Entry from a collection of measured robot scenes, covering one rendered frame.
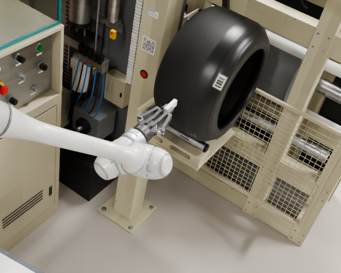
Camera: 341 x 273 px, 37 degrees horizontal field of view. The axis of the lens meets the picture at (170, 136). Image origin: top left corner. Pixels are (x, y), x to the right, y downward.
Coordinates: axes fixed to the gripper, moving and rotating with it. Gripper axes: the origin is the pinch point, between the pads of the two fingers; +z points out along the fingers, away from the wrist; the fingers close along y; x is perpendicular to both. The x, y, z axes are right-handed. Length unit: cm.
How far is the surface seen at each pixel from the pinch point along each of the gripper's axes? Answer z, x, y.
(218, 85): 16.9, -5.7, -10.5
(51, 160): -10, 74, 63
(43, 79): -3, 25, 69
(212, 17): 38.0, -17.5, 7.7
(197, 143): 18.9, 35.3, -5.4
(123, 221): 10, 125, 29
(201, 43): 24.6, -14.0, 4.0
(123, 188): 16, 104, 35
